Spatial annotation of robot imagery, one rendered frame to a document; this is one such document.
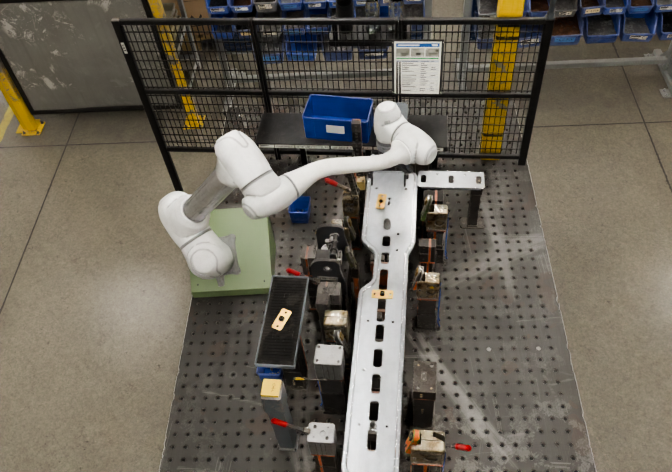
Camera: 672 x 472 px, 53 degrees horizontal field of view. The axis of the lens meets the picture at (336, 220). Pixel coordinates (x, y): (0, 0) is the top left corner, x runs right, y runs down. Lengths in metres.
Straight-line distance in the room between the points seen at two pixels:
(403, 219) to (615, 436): 1.50
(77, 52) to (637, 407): 3.89
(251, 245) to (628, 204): 2.42
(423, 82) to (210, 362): 1.55
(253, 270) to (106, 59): 2.25
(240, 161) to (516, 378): 1.38
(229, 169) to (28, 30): 2.74
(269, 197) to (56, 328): 2.16
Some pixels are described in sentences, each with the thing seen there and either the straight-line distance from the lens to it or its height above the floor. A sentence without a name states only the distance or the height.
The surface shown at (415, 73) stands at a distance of 3.13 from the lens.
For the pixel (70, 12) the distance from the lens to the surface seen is 4.66.
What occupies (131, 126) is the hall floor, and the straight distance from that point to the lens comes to 5.15.
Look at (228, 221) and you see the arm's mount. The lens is 3.02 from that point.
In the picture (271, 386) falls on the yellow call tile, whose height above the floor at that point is 1.16.
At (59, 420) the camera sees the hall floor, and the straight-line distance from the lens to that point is 3.88.
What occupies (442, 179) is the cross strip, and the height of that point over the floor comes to 1.00.
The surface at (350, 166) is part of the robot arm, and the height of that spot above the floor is 1.48.
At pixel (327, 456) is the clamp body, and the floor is 0.94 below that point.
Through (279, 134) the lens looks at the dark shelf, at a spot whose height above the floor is 1.03.
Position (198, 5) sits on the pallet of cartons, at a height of 0.40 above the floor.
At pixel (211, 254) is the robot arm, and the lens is 2.77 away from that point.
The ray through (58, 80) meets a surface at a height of 0.43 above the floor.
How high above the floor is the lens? 3.20
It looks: 50 degrees down
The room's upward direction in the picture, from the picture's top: 7 degrees counter-clockwise
